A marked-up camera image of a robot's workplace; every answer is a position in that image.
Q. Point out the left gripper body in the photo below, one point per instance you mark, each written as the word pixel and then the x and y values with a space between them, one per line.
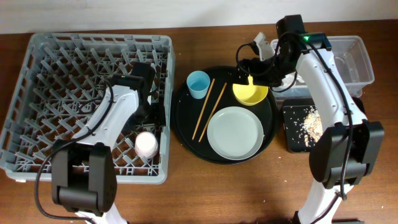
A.
pixel 150 114

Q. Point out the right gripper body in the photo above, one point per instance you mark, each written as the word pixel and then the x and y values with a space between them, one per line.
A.
pixel 268 71

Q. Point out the white napkin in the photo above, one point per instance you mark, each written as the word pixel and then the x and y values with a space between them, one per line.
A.
pixel 288 80

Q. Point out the yellow bowl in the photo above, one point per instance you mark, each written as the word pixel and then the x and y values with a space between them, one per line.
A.
pixel 250 94

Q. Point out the pink cup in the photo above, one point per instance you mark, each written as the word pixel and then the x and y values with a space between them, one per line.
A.
pixel 146 145

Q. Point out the light blue cup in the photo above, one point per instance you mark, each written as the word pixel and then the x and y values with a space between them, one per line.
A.
pixel 198 83

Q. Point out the food scraps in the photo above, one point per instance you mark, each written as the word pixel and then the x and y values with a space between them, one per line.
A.
pixel 309 125

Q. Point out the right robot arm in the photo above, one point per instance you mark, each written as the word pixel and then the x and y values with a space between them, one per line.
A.
pixel 348 148

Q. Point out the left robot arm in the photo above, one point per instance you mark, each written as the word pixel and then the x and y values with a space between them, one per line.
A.
pixel 83 176

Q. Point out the grey dishwasher rack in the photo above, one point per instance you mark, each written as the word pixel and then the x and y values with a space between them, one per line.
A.
pixel 59 85

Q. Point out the left wooden chopstick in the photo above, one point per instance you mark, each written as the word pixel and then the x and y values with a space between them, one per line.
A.
pixel 203 108

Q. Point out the wooden chopstick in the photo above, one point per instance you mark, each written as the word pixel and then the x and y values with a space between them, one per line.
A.
pixel 203 108
pixel 213 111

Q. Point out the right wooden chopstick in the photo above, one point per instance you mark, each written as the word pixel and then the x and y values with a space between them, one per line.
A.
pixel 213 111

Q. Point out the black rectangular tray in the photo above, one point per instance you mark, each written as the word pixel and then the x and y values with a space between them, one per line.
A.
pixel 294 145

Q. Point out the round black tray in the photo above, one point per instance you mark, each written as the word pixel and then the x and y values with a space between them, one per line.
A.
pixel 186 110

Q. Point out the grey plate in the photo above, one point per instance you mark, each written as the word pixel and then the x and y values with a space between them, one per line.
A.
pixel 235 133

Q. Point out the clear plastic bin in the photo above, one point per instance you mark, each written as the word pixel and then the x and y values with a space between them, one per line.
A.
pixel 353 64

